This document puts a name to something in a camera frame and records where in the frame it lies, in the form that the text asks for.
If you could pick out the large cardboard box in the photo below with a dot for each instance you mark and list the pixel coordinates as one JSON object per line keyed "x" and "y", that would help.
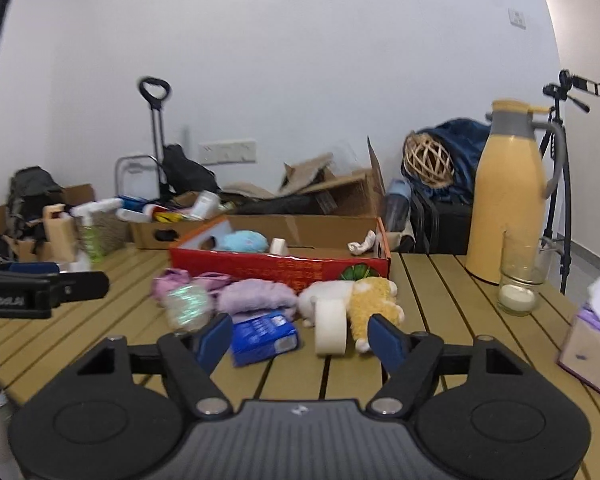
{"x": 25, "y": 250}
{"x": 80, "y": 195}

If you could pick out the white wall switch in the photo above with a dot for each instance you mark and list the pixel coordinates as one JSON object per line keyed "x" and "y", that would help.
{"x": 516, "y": 17}

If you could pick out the glass cup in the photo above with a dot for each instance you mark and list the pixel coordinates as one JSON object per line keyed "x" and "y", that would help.
{"x": 517, "y": 300}

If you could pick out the black trolley bag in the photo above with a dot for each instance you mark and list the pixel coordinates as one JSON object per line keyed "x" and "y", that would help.
{"x": 185, "y": 172}

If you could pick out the yellow thermos jug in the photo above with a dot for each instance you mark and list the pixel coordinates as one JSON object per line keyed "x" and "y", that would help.
{"x": 505, "y": 200}

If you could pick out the red cardboard box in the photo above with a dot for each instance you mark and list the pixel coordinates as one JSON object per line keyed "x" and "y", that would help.
{"x": 280, "y": 267}

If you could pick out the yellow plush toy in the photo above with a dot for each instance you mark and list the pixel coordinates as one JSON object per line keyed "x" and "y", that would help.
{"x": 375, "y": 300}

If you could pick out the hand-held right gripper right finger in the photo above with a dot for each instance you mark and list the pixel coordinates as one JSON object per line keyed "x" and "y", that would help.
{"x": 385, "y": 340}

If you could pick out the white wall outlet strip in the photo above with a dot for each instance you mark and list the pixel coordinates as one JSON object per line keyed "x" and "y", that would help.
{"x": 227, "y": 152}

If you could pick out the iridescent glitter ball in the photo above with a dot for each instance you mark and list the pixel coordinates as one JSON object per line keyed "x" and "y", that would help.
{"x": 187, "y": 305}

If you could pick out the blue plush toy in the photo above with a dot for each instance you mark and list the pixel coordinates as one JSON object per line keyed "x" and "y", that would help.
{"x": 245, "y": 241}

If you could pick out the small white carton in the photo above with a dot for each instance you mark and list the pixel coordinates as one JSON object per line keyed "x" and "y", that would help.
{"x": 206, "y": 205}

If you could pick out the yellow packet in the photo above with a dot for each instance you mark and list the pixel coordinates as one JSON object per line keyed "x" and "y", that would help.
{"x": 172, "y": 217}

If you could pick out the small white roll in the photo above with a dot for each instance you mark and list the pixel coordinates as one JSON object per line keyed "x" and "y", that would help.
{"x": 278, "y": 246}

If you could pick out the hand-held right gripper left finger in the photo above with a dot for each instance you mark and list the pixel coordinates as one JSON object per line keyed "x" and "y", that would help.
{"x": 215, "y": 340}

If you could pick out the open brown cardboard box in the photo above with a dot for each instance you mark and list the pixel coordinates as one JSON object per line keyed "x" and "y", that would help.
{"x": 350, "y": 195}

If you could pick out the grey backpack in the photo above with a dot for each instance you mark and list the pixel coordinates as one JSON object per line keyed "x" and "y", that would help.
{"x": 32, "y": 190}

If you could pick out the blue water bottle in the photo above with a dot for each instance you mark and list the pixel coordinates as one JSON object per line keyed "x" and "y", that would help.
{"x": 397, "y": 205}

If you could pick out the black tripod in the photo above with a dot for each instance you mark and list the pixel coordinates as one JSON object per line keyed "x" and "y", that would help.
{"x": 567, "y": 240}

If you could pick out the green spray bottle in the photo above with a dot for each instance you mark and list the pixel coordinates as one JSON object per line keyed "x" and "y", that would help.
{"x": 94, "y": 242}

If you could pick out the white tape roll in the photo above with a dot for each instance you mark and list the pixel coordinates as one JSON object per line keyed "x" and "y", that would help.
{"x": 330, "y": 332}

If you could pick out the red white bottle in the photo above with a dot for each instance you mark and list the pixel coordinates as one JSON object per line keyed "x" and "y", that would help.
{"x": 140, "y": 216}

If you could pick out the black suitcase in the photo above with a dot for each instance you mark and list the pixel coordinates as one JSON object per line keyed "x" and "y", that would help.
{"x": 445, "y": 225}

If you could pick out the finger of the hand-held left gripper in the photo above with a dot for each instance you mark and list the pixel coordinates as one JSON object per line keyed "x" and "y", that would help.
{"x": 30, "y": 267}
{"x": 80, "y": 286}

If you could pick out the wicker ball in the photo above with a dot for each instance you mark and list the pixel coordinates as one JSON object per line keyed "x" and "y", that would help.
{"x": 427, "y": 160}

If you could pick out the blue tissue packet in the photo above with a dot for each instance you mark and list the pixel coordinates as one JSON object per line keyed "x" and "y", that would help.
{"x": 260, "y": 337}

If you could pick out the pink plush toy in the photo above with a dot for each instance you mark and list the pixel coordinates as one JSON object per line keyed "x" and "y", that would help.
{"x": 170, "y": 280}

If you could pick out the beige carton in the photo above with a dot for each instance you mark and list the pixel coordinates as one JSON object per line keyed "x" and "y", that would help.
{"x": 60, "y": 237}

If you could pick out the metal folding stool frame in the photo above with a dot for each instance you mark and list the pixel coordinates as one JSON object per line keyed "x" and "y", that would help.
{"x": 130, "y": 156}

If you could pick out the purple plush toy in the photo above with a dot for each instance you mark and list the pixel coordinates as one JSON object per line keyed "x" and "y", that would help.
{"x": 257, "y": 296}

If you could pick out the white plush toy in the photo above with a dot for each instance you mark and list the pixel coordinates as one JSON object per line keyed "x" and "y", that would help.
{"x": 312, "y": 296}

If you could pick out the purple tissue pack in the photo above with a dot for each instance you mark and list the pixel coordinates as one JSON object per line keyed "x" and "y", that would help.
{"x": 590, "y": 350}

